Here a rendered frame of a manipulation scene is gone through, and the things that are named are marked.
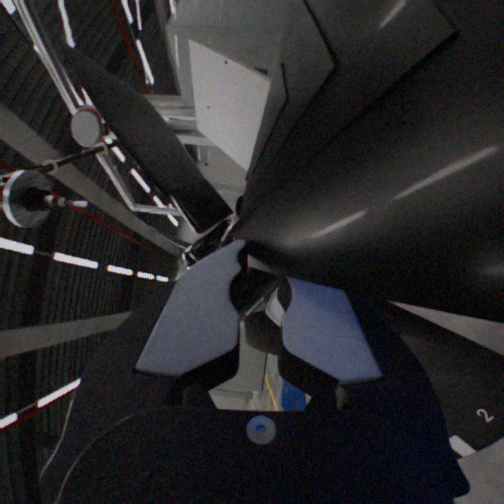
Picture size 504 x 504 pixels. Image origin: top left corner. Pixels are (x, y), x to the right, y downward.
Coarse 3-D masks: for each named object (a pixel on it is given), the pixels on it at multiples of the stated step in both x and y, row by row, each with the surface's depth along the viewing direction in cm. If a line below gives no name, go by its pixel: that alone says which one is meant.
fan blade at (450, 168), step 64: (320, 0) 5; (384, 0) 3; (448, 0) 2; (320, 64) 5; (384, 64) 4; (448, 64) 3; (320, 128) 6; (384, 128) 4; (448, 128) 3; (256, 192) 12; (320, 192) 6; (384, 192) 4; (448, 192) 3; (256, 256) 12; (320, 256) 6; (384, 256) 4; (448, 256) 3
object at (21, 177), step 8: (8, 176) 23; (16, 176) 20; (24, 176) 21; (32, 176) 22; (40, 176) 23; (8, 184) 19; (16, 184) 20; (24, 184) 21; (32, 184) 22; (40, 184) 24; (48, 184) 25; (8, 192) 19; (16, 192) 20; (8, 200) 19; (16, 200) 20; (8, 208) 20; (16, 208) 21; (24, 208) 22; (8, 216) 20; (16, 216) 21; (24, 216) 22; (32, 216) 23; (40, 216) 25; (16, 224) 21; (24, 224) 22; (32, 224) 23
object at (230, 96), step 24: (192, 48) 42; (192, 72) 48; (216, 72) 42; (240, 72) 38; (216, 96) 48; (240, 96) 43; (264, 96) 39; (216, 120) 54; (240, 120) 48; (216, 144) 62; (240, 144) 54
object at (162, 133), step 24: (72, 48) 20; (96, 72) 24; (96, 96) 22; (120, 96) 28; (120, 120) 25; (144, 120) 31; (144, 144) 28; (168, 144) 33; (144, 168) 26; (168, 168) 30; (192, 168) 35; (168, 192) 28
